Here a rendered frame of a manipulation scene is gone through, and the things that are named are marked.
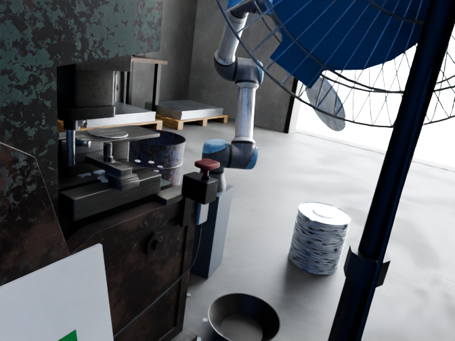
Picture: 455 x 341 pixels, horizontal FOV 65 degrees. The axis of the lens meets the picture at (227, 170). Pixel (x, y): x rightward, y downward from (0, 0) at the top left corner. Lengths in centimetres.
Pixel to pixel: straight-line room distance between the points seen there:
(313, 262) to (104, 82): 145
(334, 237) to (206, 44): 505
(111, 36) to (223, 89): 542
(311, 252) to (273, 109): 403
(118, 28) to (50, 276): 59
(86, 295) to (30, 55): 55
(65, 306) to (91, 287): 7
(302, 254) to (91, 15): 159
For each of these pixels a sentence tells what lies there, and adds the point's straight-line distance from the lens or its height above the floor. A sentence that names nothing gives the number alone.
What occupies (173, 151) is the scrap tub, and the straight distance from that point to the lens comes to 231.
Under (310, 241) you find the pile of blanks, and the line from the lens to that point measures 202.
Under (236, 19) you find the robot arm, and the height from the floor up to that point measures 121.
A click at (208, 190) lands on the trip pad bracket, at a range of 108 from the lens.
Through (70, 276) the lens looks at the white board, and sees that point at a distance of 93.
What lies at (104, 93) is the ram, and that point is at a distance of 109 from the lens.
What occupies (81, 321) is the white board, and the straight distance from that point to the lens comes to 100.
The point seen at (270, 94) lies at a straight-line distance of 584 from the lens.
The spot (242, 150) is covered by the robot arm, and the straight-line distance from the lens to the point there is 168.
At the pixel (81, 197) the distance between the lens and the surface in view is 93.
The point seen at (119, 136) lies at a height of 79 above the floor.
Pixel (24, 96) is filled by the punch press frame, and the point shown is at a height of 94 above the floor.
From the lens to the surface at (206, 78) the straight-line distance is 651.
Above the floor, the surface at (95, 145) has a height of 78.
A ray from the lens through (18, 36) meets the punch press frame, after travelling 82.
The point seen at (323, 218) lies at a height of 31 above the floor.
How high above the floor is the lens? 108
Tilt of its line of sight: 18 degrees down
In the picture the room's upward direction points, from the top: 8 degrees clockwise
